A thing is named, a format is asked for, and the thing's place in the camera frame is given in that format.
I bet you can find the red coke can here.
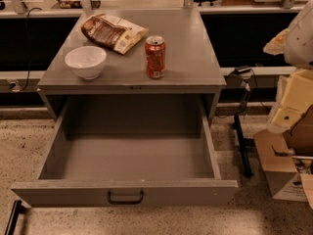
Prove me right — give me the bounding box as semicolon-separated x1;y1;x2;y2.
145;35;166;79

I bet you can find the black drawer handle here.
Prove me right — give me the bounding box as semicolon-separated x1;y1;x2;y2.
107;191;144;206

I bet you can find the black cable left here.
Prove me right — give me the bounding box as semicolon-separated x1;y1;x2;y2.
20;7;43;92

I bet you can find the grey open top drawer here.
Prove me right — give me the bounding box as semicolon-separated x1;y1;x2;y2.
12;94;238;207

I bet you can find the black bar bottom left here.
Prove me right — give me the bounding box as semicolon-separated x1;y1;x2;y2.
5;200;25;235

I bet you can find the white ceramic bowl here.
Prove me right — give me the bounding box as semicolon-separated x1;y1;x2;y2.
65;46;107;79

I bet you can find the black power adapter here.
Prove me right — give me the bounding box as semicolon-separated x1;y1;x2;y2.
235;66;251;74

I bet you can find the black stand pole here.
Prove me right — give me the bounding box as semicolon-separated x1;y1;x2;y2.
234;116;253;178

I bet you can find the brown chip bag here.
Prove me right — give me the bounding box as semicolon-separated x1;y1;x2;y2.
81;14;149;55

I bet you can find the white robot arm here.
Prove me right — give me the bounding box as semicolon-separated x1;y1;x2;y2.
263;0;313;133

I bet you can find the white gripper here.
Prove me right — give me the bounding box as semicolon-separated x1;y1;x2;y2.
263;28;313;133

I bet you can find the cardboard box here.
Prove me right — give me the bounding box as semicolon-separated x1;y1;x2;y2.
253;110;313;209

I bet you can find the grey cabinet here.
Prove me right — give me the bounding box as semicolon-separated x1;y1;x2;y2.
36;8;228;128

